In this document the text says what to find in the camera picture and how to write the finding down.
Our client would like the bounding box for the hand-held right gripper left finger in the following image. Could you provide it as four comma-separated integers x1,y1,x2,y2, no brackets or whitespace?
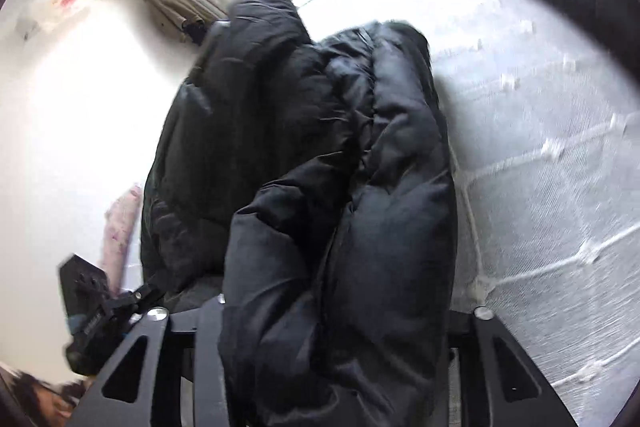
70,294,237,427

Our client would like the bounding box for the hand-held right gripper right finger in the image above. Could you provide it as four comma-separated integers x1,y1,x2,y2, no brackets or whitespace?
440,305,578,427

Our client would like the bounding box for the black puffer jacket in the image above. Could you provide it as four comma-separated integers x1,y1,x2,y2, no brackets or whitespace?
139,0,459,427

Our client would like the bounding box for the pink floral cloth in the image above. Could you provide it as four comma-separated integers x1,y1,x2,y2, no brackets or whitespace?
97,184,144,299

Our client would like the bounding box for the dark patterned cloth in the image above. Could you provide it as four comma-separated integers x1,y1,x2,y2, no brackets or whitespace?
0,364,86,427

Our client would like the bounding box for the bed with white tufted bedspread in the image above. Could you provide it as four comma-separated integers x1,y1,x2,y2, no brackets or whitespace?
120,0,640,427

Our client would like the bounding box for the white wall unit red sticker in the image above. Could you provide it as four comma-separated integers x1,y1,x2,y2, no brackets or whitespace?
15,0,109,40

